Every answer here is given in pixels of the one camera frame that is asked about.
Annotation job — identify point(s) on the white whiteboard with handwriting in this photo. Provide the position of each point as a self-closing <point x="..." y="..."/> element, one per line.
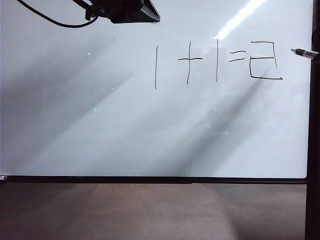
<point x="100" y="100"/>

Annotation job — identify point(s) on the black whiteboard stand frame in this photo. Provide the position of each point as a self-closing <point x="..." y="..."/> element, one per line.
<point x="312" y="200"/>

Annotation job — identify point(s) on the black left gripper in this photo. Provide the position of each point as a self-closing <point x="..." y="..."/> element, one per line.
<point x="122" y="10"/>

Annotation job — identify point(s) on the black marker pen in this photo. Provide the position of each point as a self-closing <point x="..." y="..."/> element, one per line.
<point x="303" y="53"/>

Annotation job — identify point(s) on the small white tray item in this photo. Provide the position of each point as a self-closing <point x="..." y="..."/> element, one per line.
<point x="3" y="178"/>

